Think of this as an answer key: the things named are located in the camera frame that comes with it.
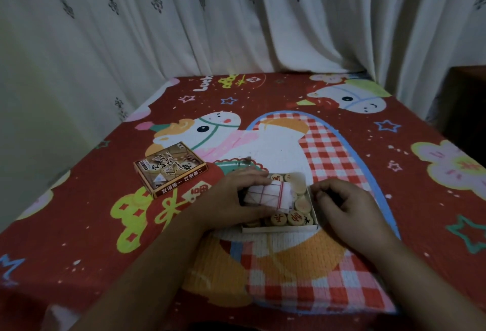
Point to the white cardboard box tray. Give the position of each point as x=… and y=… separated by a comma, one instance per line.
x=281, y=229

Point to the person's left thumb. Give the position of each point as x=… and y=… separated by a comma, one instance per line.
x=260, y=212

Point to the person's left forearm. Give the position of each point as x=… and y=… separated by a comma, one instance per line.
x=148, y=277

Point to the white paper chess board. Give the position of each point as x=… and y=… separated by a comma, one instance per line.
x=271, y=195

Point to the pile of wooden chess pieces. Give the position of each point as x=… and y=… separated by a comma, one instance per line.
x=298, y=217

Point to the dark wooden cabinet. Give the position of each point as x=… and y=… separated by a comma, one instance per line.
x=465, y=114

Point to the person's left hand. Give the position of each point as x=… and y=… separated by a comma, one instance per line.
x=218, y=201

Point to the white patterned curtain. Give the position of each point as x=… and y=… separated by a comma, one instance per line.
x=235, y=19

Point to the person's right fingers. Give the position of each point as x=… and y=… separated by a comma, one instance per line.
x=327, y=191

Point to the brown printed chess box lid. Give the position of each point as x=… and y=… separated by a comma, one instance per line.
x=171, y=167

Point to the red cartoon print blanket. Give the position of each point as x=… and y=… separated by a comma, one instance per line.
x=95, y=236

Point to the person's right hand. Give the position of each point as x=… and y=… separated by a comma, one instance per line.
x=357, y=217

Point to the person's right forearm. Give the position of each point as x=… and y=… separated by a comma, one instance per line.
x=425, y=289

